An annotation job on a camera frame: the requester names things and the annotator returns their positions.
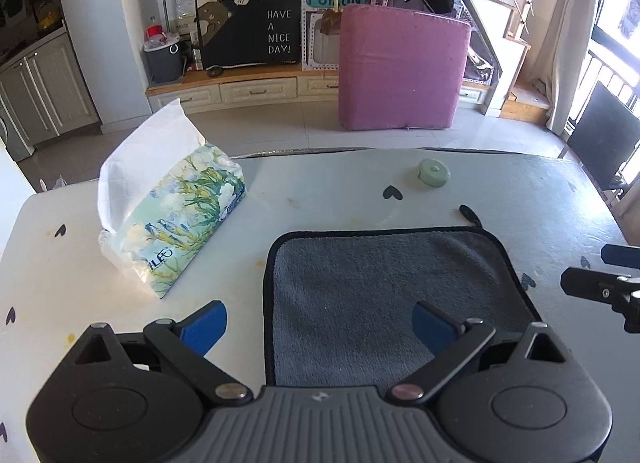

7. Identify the white low cabinet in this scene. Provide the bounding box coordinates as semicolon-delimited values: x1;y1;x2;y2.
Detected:
145;65;492;117

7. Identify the wooden staircase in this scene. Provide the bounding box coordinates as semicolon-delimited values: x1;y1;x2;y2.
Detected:
462;0;557;120

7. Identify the green round lid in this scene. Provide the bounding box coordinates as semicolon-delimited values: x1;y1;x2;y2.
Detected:
417;158;451;189

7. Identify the beige curtain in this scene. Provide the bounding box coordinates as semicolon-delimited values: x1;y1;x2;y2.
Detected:
544;0;617;136

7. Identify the pink cushion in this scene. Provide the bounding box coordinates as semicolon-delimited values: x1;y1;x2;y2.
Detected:
337;3;473;132

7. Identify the grey bucket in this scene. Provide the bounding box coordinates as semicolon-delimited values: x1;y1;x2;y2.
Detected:
143;33;184;84

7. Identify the white kitchen cabinet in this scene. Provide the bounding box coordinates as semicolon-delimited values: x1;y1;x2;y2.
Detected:
0;27;101;150

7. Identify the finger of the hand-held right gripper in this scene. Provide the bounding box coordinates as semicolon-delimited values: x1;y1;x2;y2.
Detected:
560;267;640;334
600;244;640;267

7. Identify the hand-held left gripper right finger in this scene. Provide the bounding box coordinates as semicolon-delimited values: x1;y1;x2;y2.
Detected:
392;301;572;402

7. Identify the black printed cover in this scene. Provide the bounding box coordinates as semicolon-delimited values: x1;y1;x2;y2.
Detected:
196;0;304;70

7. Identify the grey towel with black edge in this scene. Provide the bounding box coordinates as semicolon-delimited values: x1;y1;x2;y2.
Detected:
263;204;546;389

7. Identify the black chair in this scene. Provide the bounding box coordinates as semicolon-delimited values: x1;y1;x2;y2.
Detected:
567;81;640;194

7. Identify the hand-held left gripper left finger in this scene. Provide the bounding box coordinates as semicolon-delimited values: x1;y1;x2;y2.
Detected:
65;300;252;402

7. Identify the white perforated frame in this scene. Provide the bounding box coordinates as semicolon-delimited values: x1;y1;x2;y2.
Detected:
301;0;372;72

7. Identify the floral tissue pack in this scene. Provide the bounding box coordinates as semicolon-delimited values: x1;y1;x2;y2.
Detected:
97;97;247;300

